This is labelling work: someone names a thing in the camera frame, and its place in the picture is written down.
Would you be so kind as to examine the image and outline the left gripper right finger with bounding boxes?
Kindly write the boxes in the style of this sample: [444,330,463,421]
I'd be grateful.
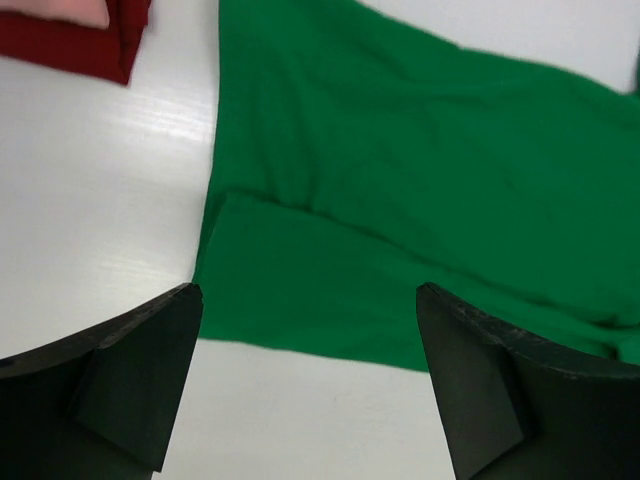
[416,283,639,480]

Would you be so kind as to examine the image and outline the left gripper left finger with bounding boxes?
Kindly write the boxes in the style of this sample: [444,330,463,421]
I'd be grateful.
[1,283,203,479]

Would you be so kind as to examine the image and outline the green t-shirt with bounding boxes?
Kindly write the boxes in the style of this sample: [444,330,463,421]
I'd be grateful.
[194,1,639,371]

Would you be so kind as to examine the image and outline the dark red folded t-shirt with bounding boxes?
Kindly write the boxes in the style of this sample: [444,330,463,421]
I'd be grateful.
[1,1,151,85]

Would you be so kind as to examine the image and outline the pink folded t-shirt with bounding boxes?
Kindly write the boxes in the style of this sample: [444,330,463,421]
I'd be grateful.
[1,0,110,29]

